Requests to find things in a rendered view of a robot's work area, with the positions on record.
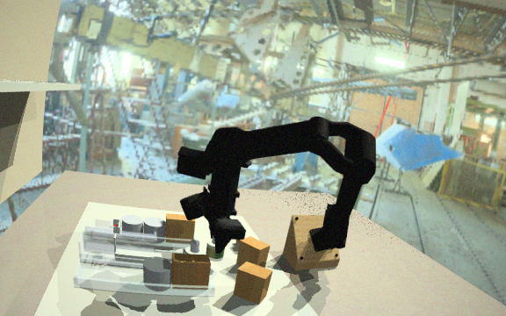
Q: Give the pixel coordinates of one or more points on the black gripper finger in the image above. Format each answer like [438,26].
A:
[219,244]
[209,219]

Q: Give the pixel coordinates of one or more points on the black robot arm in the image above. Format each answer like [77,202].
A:
[232,148]

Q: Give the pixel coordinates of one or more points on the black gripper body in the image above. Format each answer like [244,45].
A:
[223,227]

